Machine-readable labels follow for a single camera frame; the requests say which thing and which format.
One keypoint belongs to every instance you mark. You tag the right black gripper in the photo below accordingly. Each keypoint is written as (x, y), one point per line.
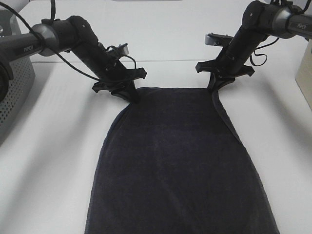
(215, 68)

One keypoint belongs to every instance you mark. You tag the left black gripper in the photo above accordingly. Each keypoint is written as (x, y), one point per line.
(117, 81)

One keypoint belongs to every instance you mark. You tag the dark navy towel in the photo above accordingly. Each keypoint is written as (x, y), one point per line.
(174, 164)

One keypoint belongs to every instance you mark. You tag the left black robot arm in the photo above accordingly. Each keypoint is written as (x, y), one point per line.
(72, 35)

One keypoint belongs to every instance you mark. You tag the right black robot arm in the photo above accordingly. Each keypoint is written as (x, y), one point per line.
(279, 18)

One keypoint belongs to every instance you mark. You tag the beige box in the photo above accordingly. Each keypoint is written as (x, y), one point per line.
(304, 74)

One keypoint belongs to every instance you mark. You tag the grey perforated plastic basket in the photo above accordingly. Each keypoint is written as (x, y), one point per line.
(16, 81)

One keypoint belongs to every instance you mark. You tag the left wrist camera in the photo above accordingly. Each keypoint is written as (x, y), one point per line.
(119, 51)

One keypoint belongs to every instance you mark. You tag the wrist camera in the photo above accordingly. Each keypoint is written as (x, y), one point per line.
(119, 51)
(212, 39)

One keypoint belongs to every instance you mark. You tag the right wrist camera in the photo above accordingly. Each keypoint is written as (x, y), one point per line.
(212, 39)

